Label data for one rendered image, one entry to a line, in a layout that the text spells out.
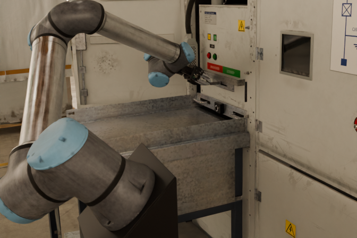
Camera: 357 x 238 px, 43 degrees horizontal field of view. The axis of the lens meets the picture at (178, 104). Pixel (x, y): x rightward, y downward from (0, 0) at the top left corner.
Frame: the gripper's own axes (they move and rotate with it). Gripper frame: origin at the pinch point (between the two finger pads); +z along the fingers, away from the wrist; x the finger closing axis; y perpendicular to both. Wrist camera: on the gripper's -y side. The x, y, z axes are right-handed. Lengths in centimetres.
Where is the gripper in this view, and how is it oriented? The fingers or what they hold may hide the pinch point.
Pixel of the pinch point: (207, 82)
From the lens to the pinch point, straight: 229.0
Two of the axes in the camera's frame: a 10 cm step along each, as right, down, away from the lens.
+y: 4.2, 2.0, -8.9
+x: 4.3, -9.0, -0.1
